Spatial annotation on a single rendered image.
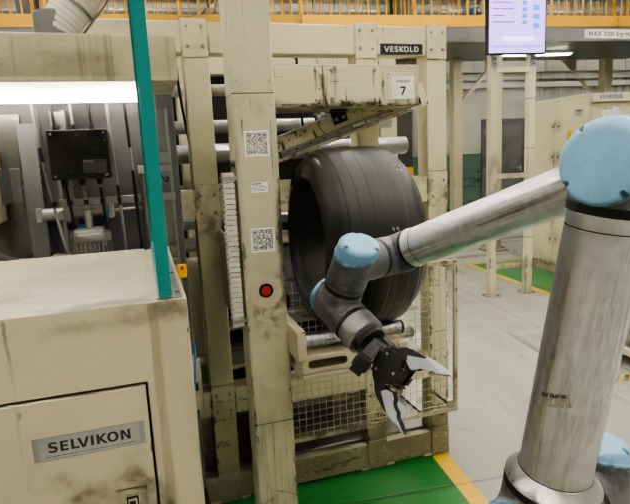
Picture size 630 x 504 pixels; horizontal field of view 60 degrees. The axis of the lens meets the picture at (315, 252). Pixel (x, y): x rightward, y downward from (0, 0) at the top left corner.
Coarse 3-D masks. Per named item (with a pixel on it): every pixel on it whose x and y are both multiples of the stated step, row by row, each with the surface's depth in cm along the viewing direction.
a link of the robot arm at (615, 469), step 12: (612, 444) 99; (624, 444) 99; (600, 456) 95; (612, 456) 95; (624, 456) 96; (600, 468) 95; (612, 468) 95; (624, 468) 95; (600, 480) 94; (612, 480) 95; (624, 480) 96; (612, 492) 94; (624, 492) 96
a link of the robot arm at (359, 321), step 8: (360, 312) 117; (368, 312) 118; (352, 320) 116; (360, 320) 115; (368, 320) 115; (376, 320) 116; (344, 328) 116; (352, 328) 115; (360, 328) 114; (344, 336) 116; (352, 336) 114; (344, 344) 118; (352, 344) 115; (352, 352) 118
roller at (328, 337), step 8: (400, 320) 179; (384, 328) 176; (392, 328) 177; (400, 328) 177; (312, 336) 169; (320, 336) 170; (328, 336) 170; (336, 336) 171; (312, 344) 169; (320, 344) 170
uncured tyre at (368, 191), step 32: (320, 160) 167; (352, 160) 165; (384, 160) 167; (320, 192) 162; (352, 192) 156; (384, 192) 159; (416, 192) 164; (288, 224) 200; (320, 224) 211; (352, 224) 154; (384, 224) 156; (416, 224) 159; (320, 256) 210; (384, 288) 161; (416, 288) 166; (320, 320) 178; (384, 320) 176
